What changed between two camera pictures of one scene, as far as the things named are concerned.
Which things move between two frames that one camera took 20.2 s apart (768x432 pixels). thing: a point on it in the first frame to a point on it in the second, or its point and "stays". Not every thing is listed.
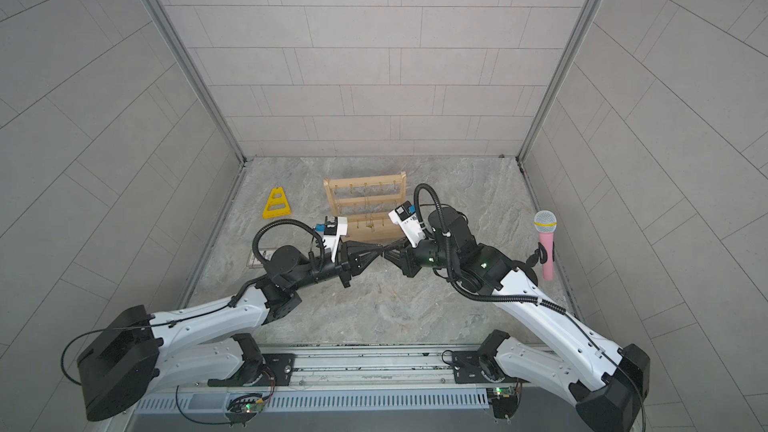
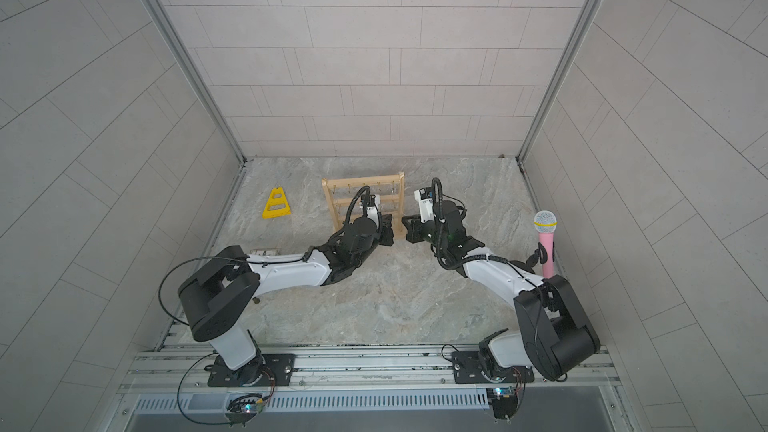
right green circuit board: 504,402 stays
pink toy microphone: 546,223 stays
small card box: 254,263 stays
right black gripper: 409,259 to 415,234
